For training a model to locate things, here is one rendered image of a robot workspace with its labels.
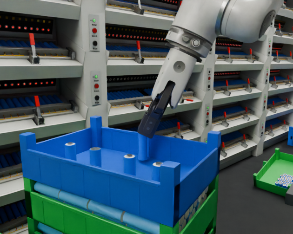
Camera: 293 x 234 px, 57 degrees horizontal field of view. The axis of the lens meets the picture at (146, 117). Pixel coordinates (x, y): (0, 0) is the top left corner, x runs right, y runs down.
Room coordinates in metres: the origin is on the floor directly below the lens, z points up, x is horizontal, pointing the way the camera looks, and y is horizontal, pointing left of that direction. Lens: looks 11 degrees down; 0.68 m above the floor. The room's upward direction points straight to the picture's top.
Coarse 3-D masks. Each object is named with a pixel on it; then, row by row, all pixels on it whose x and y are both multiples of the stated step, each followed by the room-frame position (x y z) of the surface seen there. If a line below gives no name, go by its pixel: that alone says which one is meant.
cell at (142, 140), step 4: (140, 136) 0.51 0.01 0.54; (144, 136) 0.51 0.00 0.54; (140, 140) 0.51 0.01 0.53; (144, 140) 0.51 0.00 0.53; (140, 144) 0.51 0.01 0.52; (144, 144) 0.51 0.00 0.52; (140, 148) 0.51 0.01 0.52; (144, 148) 0.51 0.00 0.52; (140, 152) 0.51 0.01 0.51; (144, 152) 0.51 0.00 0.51; (140, 156) 0.51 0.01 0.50; (144, 156) 0.51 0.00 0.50
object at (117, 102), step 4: (184, 92) 1.40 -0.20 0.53; (188, 92) 1.42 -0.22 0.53; (192, 92) 1.43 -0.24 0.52; (148, 96) 1.23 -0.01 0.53; (184, 96) 1.40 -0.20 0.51; (108, 100) 1.09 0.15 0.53; (112, 100) 1.10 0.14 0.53; (116, 100) 1.11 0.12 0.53; (120, 100) 1.12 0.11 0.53; (124, 100) 1.13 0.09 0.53; (128, 100) 1.14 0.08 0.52; (132, 100) 1.15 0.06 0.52; (140, 100) 1.19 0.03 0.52; (144, 100) 1.21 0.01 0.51; (148, 100) 1.22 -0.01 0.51; (112, 104) 1.09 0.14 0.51; (116, 104) 1.10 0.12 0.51; (120, 104) 1.12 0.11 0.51
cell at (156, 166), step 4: (152, 164) 0.35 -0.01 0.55; (156, 164) 0.35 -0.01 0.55; (160, 164) 0.34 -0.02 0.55; (152, 168) 0.35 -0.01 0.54; (156, 168) 0.34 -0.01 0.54; (152, 172) 0.35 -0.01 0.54; (156, 172) 0.34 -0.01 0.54; (152, 176) 0.35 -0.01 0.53; (156, 176) 0.34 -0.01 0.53; (156, 180) 0.34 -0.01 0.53
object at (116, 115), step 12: (108, 84) 1.22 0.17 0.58; (120, 84) 1.27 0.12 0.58; (192, 84) 1.47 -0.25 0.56; (204, 96) 1.42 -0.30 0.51; (108, 108) 1.01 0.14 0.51; (120, 108) 1.10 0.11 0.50; (132, 108) 1.13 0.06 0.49; (144, 108) 1.16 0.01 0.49; (168, 108) 1.25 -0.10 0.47; (180, 108) 1.32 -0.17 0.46; (192, 108) 1.39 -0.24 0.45; (108, 120) 1.03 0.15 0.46; (120, 120) 1.07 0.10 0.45; (132, 120) 1.12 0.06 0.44
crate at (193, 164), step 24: (96, 120) 0.60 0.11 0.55; (24, 144) 0.45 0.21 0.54; (48, 144) 0.51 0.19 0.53; (96, 144) 0.60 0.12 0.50; (120, 144) 0.59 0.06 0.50; (168, 144) 0.53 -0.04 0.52; (192, 144) 0.50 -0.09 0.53; (216, 144) 0.46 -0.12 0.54; (24, 168) 0.45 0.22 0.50; (48, 168) 0.42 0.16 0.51; (72, 168) 0.39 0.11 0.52; (96, 168) 0.37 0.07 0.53; (120, 168) 0.49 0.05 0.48; (144, 168) 0.49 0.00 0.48; (168, 168) 0.31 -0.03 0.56; (192, 168) 0.49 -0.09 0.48; (216, 168) 0.46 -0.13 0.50; (72, 192) 0.39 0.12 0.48; (96, 192) 0.37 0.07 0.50; (120, 192) 0.35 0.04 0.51; (144, 192) 0.33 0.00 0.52; (168, 192) 0.31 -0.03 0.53; (192, 192) 0.36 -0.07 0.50; (144, 216) 0.33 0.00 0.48; (168, 216) 0.31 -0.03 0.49
